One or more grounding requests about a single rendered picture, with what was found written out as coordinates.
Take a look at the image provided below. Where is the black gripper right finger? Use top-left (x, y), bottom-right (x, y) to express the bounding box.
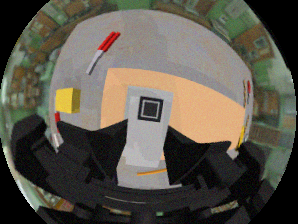
top-left (164, 125), bottom-right (231, 185)

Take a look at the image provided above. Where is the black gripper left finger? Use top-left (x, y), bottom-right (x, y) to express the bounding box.
top-left (56, 119), bottom-right (128, 181)

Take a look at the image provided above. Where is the tan floor panel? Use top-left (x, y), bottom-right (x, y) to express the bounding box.
top-left (100, 68), bottom-right (245, 151)

